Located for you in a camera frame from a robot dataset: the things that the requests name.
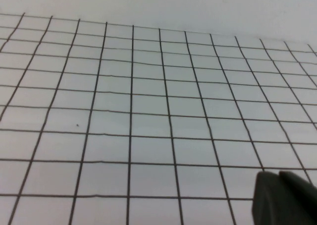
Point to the white grid table sheet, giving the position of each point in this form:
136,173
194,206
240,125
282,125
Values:
148,111

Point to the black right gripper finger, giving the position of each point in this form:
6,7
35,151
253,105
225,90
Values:
284,202

